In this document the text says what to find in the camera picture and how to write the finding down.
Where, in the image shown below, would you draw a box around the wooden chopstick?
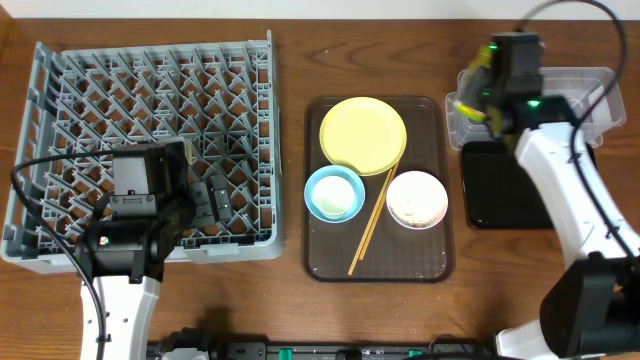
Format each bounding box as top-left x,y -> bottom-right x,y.
348,165 -> 397,276
356,163 -> 399,261

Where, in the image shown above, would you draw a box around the light blue bowl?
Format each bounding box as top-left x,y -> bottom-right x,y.
304,165 -> 366,223

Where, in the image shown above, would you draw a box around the black waste tray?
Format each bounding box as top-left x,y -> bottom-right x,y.
460,140 -> 597,231

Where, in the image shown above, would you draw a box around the grey plastic dishwasher rack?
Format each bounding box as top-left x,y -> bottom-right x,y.
16,37 -> 285,264

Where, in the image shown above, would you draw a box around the pink white bowl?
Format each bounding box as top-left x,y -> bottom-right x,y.
386,171 -> 448,230

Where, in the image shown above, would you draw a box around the clear plastic waste bin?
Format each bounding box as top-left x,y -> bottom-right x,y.
445,67 -> 627,151

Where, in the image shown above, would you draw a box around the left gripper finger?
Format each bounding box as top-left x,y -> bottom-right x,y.
189,182 -> 215,228
211,175 -> 232,221

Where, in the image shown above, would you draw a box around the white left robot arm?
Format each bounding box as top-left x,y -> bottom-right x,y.
75,137 -> 217,359

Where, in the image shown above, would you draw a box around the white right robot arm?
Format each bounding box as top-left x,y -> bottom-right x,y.
454,32 -> 639,359

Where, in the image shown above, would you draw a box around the yellow round plate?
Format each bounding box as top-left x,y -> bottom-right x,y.
319,97 -> 408,177

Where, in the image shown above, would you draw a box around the rice food scraps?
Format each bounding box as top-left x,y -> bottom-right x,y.
389,194 -> 439,228

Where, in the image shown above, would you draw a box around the green orange snack wrapper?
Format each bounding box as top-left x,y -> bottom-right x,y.
453,42 -> 497,122

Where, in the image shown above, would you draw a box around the dark brown serving tray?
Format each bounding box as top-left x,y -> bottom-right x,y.
302,96 -> 455,283

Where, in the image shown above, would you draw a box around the white plastic cup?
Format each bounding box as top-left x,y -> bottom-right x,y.
312,175 -> 355,219

